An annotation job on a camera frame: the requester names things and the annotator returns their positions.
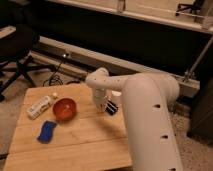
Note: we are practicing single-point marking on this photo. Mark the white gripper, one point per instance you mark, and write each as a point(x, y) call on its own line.
point(100, 98)

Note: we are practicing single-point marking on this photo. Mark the black eraser block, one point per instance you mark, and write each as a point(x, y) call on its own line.
point(111, 108)

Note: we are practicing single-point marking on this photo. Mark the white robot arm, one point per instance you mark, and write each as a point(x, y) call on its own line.
point(145, 98)

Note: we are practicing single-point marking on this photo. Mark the orange bowl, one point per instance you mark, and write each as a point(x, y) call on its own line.
point(64, 109)

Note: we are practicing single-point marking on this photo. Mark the blue sponge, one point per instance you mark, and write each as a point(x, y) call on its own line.
point(46, 132)

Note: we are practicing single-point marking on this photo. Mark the white remote control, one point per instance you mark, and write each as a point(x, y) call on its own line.
point(39, 107)

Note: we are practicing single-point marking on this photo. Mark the black office chair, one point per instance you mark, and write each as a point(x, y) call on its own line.
point(14, 56)

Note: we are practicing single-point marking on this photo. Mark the distant office chair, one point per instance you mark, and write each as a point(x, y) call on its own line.
point(194, 7)

